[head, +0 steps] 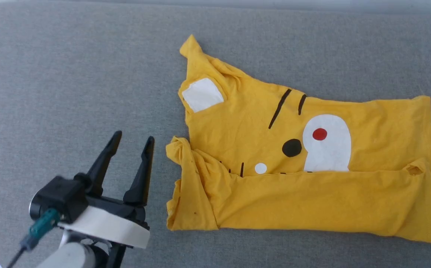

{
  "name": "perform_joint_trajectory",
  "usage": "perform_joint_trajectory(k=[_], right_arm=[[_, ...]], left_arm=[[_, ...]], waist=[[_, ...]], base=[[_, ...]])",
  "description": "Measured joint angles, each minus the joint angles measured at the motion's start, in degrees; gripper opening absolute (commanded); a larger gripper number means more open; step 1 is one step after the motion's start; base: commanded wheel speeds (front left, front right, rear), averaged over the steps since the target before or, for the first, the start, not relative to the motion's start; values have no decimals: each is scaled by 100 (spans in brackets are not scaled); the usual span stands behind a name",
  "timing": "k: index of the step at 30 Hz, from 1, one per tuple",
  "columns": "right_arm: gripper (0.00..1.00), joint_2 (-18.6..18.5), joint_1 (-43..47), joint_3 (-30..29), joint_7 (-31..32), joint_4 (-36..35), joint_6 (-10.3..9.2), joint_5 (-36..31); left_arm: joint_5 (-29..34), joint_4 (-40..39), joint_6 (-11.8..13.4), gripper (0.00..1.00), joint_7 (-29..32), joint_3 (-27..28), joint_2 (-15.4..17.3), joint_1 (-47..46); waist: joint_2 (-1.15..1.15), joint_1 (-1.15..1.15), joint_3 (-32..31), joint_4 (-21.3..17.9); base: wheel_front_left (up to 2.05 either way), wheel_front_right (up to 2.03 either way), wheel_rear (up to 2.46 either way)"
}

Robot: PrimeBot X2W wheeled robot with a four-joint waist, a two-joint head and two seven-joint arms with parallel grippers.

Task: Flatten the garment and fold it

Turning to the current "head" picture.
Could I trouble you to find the yellow bear print t-shirt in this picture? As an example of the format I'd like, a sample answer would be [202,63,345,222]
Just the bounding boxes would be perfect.
[165,34,431,245]

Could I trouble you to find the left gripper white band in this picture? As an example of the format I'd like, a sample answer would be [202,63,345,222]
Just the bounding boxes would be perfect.
[57,130,156,249]

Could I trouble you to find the teal connector black cable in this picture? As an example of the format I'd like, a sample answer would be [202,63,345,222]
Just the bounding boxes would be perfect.
[6,208,61,268]

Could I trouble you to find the grey fabric sofa cushion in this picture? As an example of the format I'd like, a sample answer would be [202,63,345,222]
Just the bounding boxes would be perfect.
[0,0,431,268]

